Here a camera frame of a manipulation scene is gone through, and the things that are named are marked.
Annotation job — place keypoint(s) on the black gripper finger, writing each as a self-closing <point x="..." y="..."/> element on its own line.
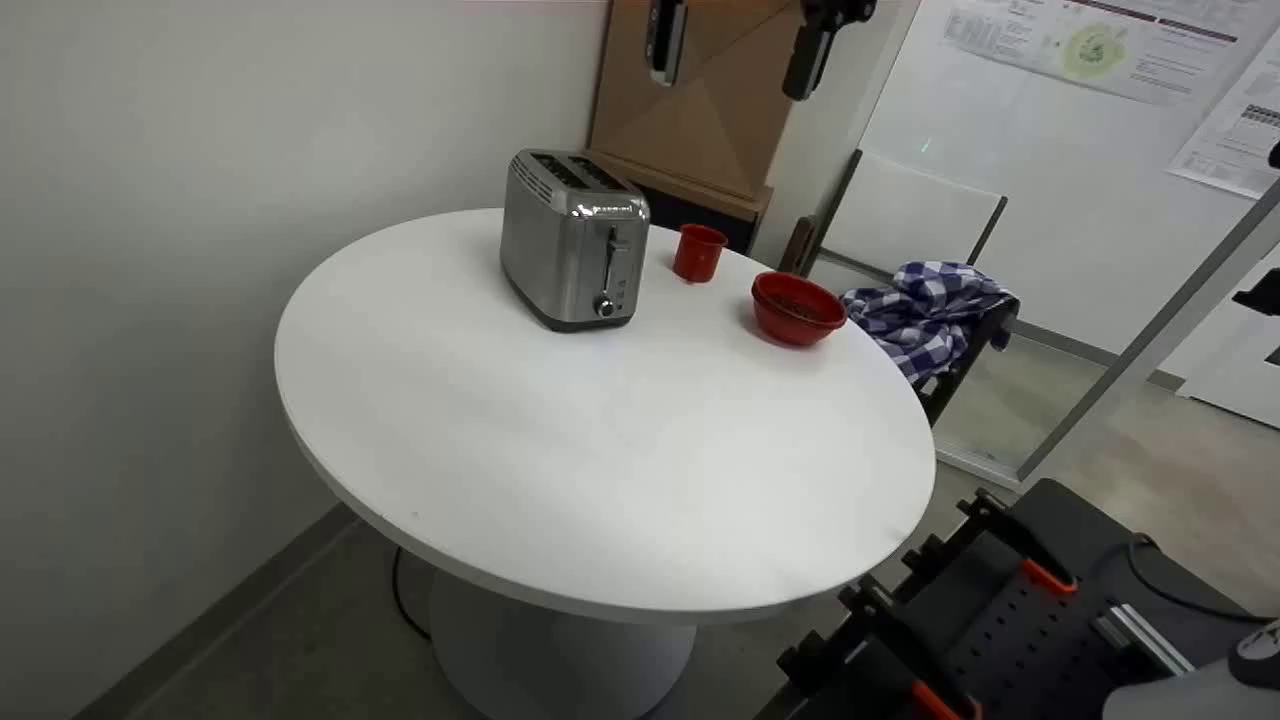
<point x="667" y="40"/>
<point x="811" y="54"/>

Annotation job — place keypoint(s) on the black toaster lever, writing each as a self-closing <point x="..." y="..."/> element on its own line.
<point x="611" y="243"/>

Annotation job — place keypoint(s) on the red plastic bowl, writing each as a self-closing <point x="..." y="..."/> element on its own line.
<point x="796" y="309"/>

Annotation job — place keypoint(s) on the red plastic cup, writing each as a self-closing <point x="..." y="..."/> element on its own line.
<point x="699" y="254"/>

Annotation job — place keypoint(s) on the white round table pedestal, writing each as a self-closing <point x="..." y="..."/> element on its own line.
<point x="560" y="654"/>

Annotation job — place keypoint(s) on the white board with black frame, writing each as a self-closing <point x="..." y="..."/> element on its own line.
<point x="907" y="212"/>

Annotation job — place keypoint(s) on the wide poster with green circle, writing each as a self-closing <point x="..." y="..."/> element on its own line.
<point x="1105" y="44"/>

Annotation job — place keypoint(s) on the blue white checkered cloth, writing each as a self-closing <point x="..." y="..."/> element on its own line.
<point x="925" y="313"/>

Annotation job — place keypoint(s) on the white panel with black shape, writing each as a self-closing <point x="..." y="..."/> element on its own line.
<point x="1241" y="362"/>

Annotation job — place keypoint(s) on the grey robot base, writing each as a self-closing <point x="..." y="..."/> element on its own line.
<point x="1201" y="686"/>

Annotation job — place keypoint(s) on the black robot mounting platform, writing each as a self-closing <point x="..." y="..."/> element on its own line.
<point x="1014" y="625"/>

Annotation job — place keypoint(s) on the grey diagonal metal pole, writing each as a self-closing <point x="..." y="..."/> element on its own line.
<point x="1144" y="333"/>

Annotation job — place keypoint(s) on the silver metal bar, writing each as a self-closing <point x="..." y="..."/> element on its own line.
<point x="1144" y="637"/>

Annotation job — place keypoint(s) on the white text poster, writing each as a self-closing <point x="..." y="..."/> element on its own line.
<point x="1235" y="141"/>

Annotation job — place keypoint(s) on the black stand under cloth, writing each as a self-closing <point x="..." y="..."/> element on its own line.
<point x="961" y="372"/>

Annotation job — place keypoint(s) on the silver two-slot toaster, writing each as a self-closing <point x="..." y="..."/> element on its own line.
<point x="555" y="246"/>

